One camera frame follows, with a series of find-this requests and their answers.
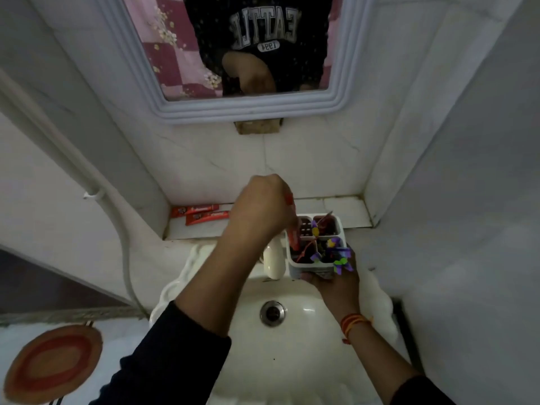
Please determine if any person's right hand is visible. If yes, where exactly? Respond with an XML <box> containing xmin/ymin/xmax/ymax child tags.
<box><xmin>302</xmin><ymin>248</ymin><xmax>360</xmax><ymax>322</ymax></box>

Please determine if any person's left hand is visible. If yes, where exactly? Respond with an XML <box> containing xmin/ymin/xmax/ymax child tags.
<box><xmin>226</xmin><ymin>174</ymin><xmax>301</xmax><ymax>243</ymax></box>

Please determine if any orange toothbrush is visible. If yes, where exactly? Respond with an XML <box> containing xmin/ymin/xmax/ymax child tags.
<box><xmin>285</xmin><ymin>192</ymin><xmax>301</xmax><ymax>252</ymax></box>

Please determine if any white compartment toothbrush holder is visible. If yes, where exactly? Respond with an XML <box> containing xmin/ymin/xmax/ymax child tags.
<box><xmin>285</xmin><ymin>213</ymin><xmax>348</xmax><ymax>280</ymax></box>

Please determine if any person's right forearm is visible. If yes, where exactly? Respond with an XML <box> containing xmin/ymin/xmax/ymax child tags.
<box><xmin>337</xmin><ymin>313</ymin><xmax>457</xmax><ymax>405</ymax></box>

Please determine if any person's left forearm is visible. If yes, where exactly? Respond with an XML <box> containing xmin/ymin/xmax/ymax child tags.
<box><xmin>89</xmin><ymin>232</ymin><xmax>284</xmax><ymax>405</ymax></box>

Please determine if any purple plastic flower decoration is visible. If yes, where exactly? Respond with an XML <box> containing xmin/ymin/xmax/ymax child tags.
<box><xmin>310</xmin><ymin>220</ymin><xmax>354</xmax><ymax>276</ymax></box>

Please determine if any white basin tap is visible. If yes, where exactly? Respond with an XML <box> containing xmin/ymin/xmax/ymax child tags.
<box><xmin>263</xmin><ymin>237</ymin><xmax>287</xmax><ymax>280</ymax></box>

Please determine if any red thread wrist band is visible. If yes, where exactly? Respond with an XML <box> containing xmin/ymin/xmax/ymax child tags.
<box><xmin>340</xmin><ymin>313</ymin><xmax>374</xmax><ymax>345</ymax></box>

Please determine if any red toothpaste tube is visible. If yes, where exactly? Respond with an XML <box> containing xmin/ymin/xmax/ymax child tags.
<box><xmin>170</xmin><ymin>204</ymin><xmax>220</xmax><ymax>218</ymax></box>
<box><xmin>185</xmin><ymin>211</ymin><xmax>231</xmax><ymax>226</ymax></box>

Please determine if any metal basin drain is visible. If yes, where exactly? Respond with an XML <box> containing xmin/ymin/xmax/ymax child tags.
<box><xmin>260</xmin><ymin>300</ymin><xmax>288</xmax><ymax>328</ymax></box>

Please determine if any white ceramic wash basin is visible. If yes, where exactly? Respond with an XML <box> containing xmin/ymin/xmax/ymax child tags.
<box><xmin>149</xmin><ymin>241</ymin><xmax>406</xmax><ymax>405</ymax></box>

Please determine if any round orange floor mat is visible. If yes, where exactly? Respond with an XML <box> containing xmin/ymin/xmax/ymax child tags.
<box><xmin>3</xmin><ymin>325</ymin><xmax>104</xmax><ymax>405</ymax></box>

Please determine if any grey framed wall mirror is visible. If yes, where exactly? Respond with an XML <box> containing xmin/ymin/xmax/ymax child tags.
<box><xmin>94</xmin><ymin>0</ymin><xmax>377</xmax><ymax>125</ymax></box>

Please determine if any white wall pipe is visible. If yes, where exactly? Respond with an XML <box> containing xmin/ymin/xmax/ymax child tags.
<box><xmin>0</xmin><ymin>69</ymin><xmax>146</xmax><ymax>310</ymax></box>

